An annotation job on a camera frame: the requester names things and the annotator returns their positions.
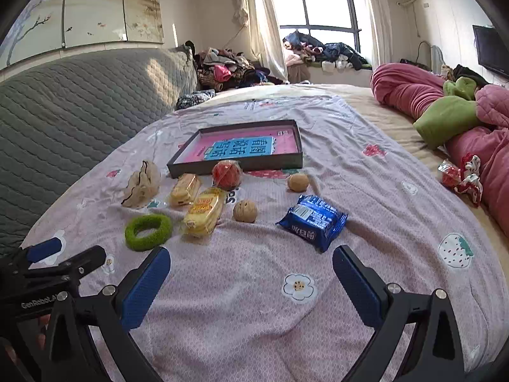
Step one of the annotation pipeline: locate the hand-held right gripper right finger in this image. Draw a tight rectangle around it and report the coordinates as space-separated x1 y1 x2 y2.
332 244 466 382

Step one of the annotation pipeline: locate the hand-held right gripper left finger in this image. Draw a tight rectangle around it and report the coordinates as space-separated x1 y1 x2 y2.
40 246 172 382

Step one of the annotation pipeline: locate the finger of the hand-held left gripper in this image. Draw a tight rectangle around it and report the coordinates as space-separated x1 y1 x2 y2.
8 237 65 265
24 245 106 283

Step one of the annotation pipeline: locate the green fuzzy scrunchie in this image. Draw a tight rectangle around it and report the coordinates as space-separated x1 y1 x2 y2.
124 214 173 252

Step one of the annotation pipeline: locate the blue cookie packet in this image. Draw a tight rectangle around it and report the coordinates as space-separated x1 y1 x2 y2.
275 194 348 254

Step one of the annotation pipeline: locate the beige sheer scrunchie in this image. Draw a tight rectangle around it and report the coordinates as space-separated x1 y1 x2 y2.
121 160 161 209

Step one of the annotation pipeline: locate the yellow cake packet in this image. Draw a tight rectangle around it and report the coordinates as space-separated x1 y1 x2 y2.
181 187 227 238

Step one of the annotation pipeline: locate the small orange cracker packet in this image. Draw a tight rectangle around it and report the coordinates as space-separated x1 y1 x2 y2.
169 173 202 208

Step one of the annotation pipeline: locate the walnut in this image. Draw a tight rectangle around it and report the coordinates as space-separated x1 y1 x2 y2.
287 173 310 192
233 200 258 223

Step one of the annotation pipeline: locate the red snack packet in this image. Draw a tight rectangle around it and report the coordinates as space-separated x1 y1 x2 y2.
212 160 243 191

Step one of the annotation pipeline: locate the shallow grey printed box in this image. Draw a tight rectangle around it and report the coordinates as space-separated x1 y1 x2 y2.
167 119 303 179

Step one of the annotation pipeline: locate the person's left hand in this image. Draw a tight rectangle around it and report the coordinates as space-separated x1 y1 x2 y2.
34 314 52 353

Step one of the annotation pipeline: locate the pink printed bed sheet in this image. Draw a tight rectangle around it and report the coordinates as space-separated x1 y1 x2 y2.
20 95 506 382

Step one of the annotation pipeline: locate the grey quilted headboard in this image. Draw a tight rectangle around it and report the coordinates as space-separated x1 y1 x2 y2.
0 48 198 259

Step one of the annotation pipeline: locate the red candy packet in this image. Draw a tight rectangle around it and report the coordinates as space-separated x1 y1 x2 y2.
439 160 462 187

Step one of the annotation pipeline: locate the red white snack wrapper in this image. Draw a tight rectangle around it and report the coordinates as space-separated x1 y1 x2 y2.
457 155 483 208

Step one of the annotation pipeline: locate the green fleece cloth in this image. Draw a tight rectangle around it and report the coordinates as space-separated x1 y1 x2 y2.
414 76 490 150

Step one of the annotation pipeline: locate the dark floral cloth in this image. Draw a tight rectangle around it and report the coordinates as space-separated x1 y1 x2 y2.
176 90 216 110

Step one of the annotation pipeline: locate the pink quilt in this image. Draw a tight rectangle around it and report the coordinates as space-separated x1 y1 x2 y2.
371 63 509 239

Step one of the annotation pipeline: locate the clothes pile on windowsill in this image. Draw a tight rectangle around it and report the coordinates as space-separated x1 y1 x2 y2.
283 31 372 73

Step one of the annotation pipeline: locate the clothes pile beside headboard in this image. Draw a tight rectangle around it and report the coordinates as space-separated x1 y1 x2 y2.
193 41 287 90

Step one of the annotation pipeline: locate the black garment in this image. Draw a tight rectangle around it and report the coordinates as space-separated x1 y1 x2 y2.
453 64 490 88

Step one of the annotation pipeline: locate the narrow cream curtain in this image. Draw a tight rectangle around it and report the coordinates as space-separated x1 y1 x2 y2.
358 0 394 68

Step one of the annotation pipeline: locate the black television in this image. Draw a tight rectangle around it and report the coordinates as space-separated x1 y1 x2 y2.
472 25 509 78

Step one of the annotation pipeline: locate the wide cream curtain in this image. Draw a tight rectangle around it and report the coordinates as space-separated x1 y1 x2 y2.
228 0 289 84

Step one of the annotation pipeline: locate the dark framed window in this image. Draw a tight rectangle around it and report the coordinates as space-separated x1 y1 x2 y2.
267 0 362 54

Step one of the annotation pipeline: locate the floral wall painting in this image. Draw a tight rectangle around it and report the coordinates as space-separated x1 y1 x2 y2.
0 0 165 70

